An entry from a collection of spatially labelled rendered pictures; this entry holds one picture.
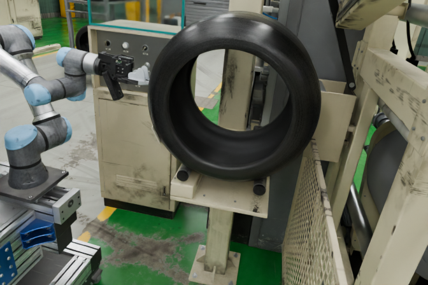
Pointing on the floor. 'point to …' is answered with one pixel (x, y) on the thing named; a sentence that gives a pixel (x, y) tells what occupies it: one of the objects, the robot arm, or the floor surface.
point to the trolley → (81, 41)
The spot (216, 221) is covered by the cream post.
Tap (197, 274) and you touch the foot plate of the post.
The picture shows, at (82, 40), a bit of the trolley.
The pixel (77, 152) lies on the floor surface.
